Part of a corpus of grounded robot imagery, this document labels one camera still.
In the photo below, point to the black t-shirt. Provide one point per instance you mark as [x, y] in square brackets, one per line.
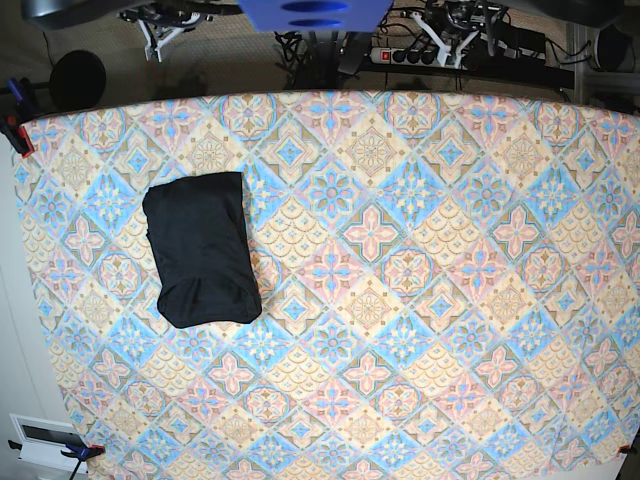
[197, 232]

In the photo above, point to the blue clamp bottom left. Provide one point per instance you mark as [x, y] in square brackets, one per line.
[75, 451]

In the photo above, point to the red black clamp left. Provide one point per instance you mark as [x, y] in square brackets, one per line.
[16, 135]

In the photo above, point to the black round stool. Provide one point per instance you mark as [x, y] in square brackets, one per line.
[77, 81]

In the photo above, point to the patterned tablecloth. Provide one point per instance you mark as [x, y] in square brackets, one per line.
[450, 286]

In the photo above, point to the white power strip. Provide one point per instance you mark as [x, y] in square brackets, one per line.
[424, 57]

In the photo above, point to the white wall vent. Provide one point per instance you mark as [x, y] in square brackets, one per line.
[43, 441]

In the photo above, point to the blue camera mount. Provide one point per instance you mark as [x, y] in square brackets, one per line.
[315, 15]

